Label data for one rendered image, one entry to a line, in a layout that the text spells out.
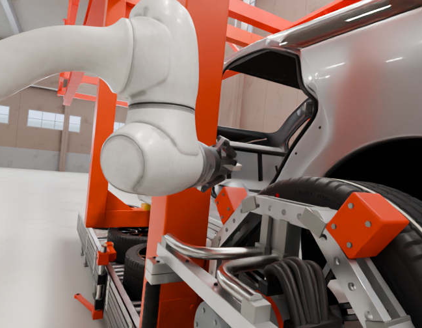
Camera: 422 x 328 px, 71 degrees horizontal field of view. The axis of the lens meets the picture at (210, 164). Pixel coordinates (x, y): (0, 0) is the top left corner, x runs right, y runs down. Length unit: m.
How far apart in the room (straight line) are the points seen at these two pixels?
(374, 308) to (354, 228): 0.12
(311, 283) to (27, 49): 0.48
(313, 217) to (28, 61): 0.50
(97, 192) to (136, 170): 2.49
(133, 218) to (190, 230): 1.99
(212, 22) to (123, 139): 0.77
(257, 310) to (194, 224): 0.60
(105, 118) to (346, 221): 2.52
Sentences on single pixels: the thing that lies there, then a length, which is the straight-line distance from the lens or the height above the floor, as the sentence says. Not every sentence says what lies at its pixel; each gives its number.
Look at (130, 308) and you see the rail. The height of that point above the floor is 0.39.
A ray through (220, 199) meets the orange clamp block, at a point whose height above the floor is 1.09.
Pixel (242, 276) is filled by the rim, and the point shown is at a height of 0.85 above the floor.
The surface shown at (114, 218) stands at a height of 0.60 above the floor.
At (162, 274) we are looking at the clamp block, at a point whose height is 0.92.
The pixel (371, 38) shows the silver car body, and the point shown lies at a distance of 1.15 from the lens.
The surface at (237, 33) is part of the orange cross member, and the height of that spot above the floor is 2.68.
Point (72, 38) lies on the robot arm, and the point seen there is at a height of 1.32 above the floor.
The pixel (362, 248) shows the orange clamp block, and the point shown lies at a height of 1.07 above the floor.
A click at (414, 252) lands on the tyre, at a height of 1.07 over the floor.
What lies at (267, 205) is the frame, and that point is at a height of 1.10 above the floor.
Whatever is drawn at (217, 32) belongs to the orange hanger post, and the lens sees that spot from 1.09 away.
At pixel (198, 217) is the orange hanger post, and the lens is 1.01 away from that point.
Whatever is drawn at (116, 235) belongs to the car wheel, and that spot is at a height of 0.49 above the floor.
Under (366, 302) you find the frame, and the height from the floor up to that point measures 1.00.
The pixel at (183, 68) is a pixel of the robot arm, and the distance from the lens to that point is 0.43.
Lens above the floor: 1.19
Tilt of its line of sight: level
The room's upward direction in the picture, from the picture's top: 5 degrees clockwise
